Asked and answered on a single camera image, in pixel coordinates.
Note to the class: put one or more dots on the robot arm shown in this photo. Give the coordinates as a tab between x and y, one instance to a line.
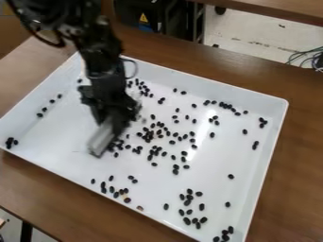
94	34

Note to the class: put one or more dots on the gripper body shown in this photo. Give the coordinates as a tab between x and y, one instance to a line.
110	97

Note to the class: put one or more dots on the white tray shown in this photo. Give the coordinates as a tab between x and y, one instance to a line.
63	135

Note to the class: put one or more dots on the wooden table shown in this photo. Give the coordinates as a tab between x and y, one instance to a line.
269	8

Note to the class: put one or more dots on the pile of black bits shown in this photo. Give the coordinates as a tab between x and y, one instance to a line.
148	136

